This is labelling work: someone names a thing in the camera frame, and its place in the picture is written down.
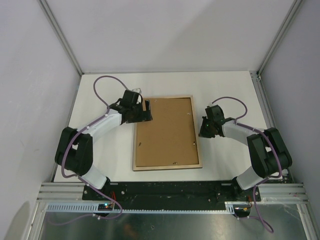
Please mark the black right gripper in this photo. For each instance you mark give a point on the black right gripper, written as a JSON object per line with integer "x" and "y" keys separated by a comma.
{"x": 202, "y": 132}

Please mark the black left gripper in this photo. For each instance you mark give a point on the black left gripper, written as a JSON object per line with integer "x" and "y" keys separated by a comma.
{"x": 144, "y": 115}

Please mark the brown frame backing board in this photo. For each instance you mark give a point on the brown frame backing board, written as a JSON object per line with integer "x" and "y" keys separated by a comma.
{"x": 165, "y": 135}

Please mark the wooden picture frame black front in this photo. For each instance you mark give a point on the wooden picture frame black front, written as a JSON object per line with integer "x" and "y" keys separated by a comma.
{"x": 165, "y": 168}

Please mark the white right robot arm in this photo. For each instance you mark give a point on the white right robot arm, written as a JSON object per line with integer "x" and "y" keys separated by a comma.
{"x": 268, "y": 153}

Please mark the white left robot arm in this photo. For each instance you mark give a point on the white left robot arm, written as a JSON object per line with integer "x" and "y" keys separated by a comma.
{"x": 75, "y": 150}

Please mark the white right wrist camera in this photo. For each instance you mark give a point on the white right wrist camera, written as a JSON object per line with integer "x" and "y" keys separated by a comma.
{"x": 210, "y": 104}

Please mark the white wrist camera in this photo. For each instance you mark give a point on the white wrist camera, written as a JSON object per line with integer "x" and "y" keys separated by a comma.
{"x": 137, "y": 90}
{"x": 210, "y": 104}

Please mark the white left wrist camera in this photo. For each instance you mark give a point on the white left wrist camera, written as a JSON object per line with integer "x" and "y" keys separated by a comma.
{"x": 137, "y": 90}

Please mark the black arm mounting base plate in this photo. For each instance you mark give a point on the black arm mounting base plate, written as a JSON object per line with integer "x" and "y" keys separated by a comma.
{"x": 173, "y": 195}

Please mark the white slotted cable duct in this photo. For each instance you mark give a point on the white slotted cable duct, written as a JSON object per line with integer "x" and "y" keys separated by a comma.
{"x": 93, "y": 208}

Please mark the left aluminium corner post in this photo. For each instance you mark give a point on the left aluminium corner post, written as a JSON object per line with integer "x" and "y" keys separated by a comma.
{"x": 50, "y": 16}

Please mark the aluminium corner post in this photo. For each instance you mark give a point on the aluminium corner post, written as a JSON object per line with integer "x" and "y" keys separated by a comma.
{"x": 50, "y": 16}
{"x": 280, "y": 34}

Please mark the right aluminium corner post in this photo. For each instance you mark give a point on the right aluminium corner post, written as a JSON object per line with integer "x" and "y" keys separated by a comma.
{"x": 280, "y": 34}

